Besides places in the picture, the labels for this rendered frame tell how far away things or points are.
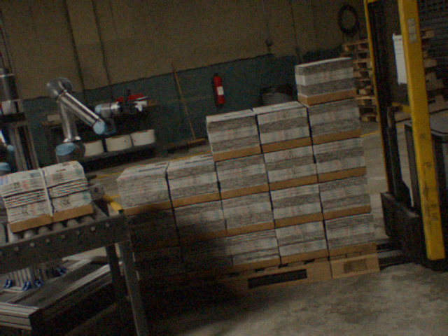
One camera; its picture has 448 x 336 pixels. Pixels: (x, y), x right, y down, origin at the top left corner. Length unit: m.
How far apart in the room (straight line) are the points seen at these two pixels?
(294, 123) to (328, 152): 0.26
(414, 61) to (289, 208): 1.08
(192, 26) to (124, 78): 1.52
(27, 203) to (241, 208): 1.28
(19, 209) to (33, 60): 7.27
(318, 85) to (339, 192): 0.65
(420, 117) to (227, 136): 1.07
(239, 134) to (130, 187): 0.71
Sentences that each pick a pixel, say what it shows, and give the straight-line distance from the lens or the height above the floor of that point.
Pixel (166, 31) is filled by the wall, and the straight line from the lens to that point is 10.41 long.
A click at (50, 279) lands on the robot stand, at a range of 3.98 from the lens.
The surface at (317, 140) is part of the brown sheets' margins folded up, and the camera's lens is 3.46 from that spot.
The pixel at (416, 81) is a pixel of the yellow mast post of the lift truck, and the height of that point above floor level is 1.11.
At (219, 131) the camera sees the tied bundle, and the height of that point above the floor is 1.00.
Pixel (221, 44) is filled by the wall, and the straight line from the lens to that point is 10.71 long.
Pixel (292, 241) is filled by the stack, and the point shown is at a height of 0.27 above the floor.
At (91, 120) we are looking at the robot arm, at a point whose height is 1.17.
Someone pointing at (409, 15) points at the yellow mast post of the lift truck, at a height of 1.46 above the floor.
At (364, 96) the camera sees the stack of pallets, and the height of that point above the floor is 0.42.
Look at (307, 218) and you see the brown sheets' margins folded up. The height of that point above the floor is 0.40.
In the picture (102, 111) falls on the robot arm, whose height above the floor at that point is 1.21.
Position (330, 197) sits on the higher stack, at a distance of 3.54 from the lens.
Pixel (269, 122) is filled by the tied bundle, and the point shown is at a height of 1.01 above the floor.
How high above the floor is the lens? 1.42
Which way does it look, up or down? 10 degrees down
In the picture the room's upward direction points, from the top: 10 degrees counter-clockwise
